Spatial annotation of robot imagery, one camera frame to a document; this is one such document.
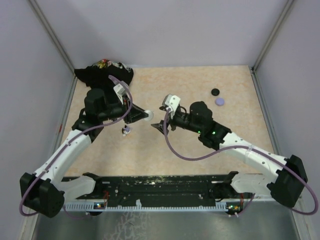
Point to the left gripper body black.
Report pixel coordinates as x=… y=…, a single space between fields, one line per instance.
x=125 y=102

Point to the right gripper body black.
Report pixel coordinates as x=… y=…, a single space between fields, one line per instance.
x=179 y=119

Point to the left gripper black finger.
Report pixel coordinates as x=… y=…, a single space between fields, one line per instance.
x=138 y=112
x=136 y=119

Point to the white earbud charging case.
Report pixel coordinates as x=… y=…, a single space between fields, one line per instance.
x=150 y=115

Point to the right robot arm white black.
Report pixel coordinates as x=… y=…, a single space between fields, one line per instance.
x=280 y=177

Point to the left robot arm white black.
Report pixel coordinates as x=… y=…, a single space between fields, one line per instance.
x=44 y=191

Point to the purple round charging case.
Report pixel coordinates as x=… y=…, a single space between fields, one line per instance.
x=219 y=101

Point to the black round charging case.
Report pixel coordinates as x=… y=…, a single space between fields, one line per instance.
x=215 y=91

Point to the black printed cloth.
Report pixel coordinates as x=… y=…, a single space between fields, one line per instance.
x=96 y=76

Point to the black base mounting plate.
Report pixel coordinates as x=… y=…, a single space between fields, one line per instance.
x=167 y=189

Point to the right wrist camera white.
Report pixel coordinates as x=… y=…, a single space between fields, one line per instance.
x=171 y=102

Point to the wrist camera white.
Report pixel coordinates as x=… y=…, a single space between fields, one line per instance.
x=120 y=91
x=171 y=102

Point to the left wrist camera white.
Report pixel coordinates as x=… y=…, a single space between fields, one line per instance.
x=120 y=91

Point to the white slotted cable duct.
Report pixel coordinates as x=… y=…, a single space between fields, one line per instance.
x=139 y=206

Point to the left aluminium frame post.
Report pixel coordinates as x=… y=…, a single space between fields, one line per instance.
x=38 y=12

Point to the aluminium frame post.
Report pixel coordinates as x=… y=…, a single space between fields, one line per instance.
x=38 y=12
x=284 y=14

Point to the right aluminium frame post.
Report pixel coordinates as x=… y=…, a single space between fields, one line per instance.
x=284 y=14

